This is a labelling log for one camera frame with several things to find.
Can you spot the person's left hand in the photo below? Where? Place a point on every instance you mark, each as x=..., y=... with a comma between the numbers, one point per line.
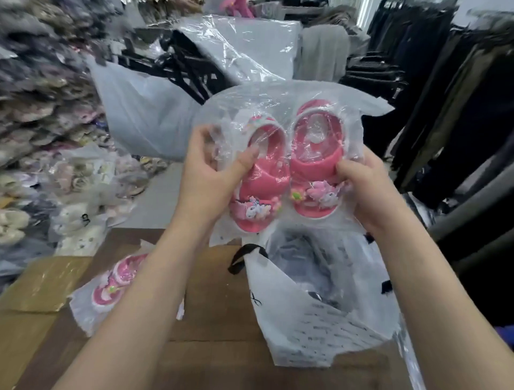
x=200, y=189

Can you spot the person's right forearm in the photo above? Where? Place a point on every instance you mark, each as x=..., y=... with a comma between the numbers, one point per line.
x=441, y=313

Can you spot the row of hanging dark trousers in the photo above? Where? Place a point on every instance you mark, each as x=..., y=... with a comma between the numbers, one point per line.
x=462, y=140

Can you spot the speckled off-white shirt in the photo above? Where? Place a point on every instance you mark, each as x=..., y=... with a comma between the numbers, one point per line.
x=325, y=52

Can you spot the person's left forearm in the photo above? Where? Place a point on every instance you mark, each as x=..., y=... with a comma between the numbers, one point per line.
x=132, y=317

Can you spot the pink sandals pack front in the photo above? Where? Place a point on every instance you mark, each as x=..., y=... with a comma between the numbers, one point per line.
x=313, y=152

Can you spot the brown cardboard sheet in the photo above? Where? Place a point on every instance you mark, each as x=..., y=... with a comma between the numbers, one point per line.
x=44, y=281

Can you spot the bundle of black hangers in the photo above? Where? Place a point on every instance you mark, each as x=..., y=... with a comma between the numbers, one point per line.
x=184, y=68

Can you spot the large white plastic bag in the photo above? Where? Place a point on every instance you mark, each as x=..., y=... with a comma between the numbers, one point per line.
x=136, y=116

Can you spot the pink sandals pack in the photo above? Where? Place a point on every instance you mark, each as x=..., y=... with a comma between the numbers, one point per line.
x=116, y=281
x=313, y=152

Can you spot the person's right hand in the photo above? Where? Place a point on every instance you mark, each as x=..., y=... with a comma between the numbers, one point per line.
x=377, y=197

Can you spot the rack of black trousers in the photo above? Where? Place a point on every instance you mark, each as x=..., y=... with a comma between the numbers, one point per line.
x=373, y=84

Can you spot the pile of bagged slippers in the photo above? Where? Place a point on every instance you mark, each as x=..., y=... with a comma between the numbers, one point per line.
x=40, y=100

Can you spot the clear wrapped grey garment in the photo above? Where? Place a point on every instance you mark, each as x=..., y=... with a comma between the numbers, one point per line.
x=249, y=44

